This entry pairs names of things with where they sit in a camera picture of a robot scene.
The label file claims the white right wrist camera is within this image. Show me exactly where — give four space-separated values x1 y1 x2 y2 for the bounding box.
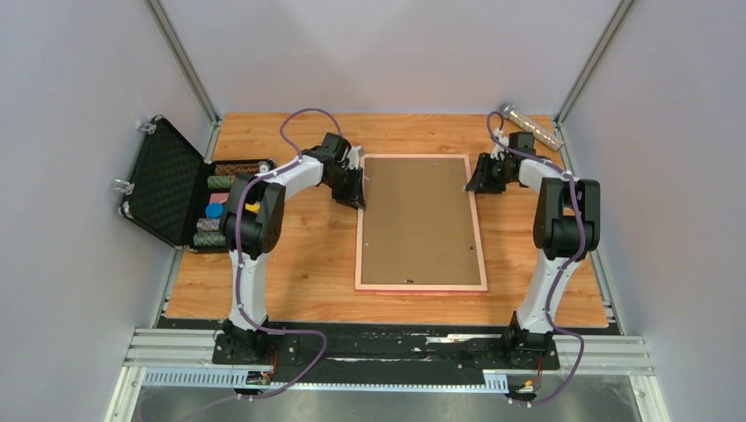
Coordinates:
490 136 508 161

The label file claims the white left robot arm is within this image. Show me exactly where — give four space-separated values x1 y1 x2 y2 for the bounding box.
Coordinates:
219 133 366 363

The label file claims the glittery silver tube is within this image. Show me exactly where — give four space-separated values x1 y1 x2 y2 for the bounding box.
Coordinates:
499 103 564 151

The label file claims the black poker chip case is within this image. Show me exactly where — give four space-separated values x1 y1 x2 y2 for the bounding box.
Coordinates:
116 115 276 253

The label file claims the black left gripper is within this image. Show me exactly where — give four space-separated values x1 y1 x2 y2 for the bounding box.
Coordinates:
324 165 365 210

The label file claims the wooden picture frame pink inlay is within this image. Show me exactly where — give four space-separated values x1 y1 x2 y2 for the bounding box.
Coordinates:
354 153 489 294

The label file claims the yellow round chip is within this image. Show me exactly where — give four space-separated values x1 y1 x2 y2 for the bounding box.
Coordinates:
244 203 260 213

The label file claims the blue round chip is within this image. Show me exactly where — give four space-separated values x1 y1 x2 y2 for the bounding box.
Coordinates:
205 202 224 219

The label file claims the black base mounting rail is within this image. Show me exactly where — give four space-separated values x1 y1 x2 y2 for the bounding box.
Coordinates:
209 318 622 386

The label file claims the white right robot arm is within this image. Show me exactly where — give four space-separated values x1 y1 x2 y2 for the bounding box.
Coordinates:
464 132 601 367

